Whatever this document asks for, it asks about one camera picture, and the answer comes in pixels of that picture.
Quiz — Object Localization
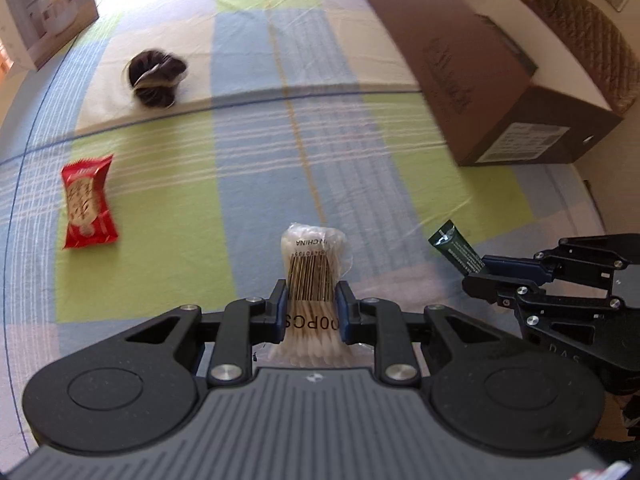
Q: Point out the dark green cream tube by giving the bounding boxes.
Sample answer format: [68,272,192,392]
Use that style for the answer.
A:
[428,220,486,276]

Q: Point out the cotton swab bag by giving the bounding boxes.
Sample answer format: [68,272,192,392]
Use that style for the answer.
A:
[269,223,352,368]

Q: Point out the brown cardboard sorting box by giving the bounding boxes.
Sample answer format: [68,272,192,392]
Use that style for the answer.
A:
[368,0,622,166]

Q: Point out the checked blue green tablecloth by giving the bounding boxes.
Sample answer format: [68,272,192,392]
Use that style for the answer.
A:
[1,0,602,468]

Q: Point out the red snack packet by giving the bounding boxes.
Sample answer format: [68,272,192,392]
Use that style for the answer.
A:
[61,155,119,249]

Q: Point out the brown quilted chair cushion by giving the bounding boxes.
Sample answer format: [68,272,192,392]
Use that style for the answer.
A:
[530,0,639,115]

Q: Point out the dark purple scrunchie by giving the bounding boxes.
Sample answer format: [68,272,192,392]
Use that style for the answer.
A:
[127,49,188,108]

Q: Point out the white appliance box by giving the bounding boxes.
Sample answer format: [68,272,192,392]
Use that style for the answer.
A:
[1,0,99,70]

